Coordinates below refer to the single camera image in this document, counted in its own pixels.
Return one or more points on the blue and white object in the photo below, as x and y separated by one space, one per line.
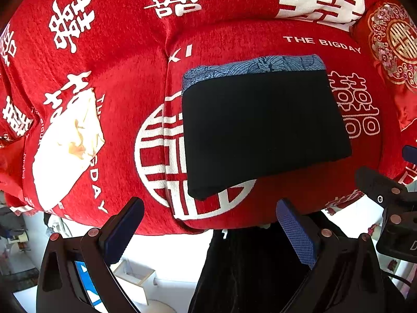
86 283

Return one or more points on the red embroidered pillow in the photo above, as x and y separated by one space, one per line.
391 39

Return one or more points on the white open box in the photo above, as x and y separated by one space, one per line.
135 278

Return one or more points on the black pants with blue waistband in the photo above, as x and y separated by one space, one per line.
260 127

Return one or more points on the person's dark clothing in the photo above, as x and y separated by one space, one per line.
247 267

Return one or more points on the red printed blanket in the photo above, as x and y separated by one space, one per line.
130 55

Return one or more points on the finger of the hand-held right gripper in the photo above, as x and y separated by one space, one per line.
409 154
374 181

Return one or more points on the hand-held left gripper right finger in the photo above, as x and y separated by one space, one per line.
298 234

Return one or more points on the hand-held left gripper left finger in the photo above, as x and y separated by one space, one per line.
125 231

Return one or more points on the white printed cloth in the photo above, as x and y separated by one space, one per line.
65 150

